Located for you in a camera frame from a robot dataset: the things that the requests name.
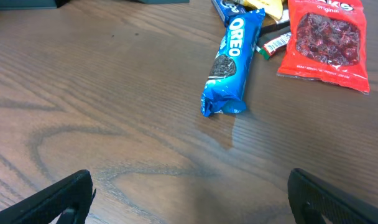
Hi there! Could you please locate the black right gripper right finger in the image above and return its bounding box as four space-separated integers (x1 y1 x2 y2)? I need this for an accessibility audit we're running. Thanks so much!
287 168 378 224

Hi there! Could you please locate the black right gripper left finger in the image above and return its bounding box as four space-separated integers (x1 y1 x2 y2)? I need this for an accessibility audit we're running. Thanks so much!
0 169 96 224

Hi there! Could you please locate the blue Oreo cookie pack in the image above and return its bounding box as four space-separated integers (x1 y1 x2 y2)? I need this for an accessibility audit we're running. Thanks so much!
201 9 265 117

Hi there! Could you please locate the dark green box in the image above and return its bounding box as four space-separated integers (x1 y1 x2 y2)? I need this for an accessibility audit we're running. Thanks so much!
0 0 190 11

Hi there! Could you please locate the small red green candy bar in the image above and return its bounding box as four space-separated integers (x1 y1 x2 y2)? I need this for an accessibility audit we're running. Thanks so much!
256 32 292 60

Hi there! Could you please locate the red Hacks candy bag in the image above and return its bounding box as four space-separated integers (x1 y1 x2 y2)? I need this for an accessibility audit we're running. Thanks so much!
277 0 370 94

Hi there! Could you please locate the yellow snack bag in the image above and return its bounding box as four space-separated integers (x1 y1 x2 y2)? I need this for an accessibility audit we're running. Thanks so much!
234 0 284 20

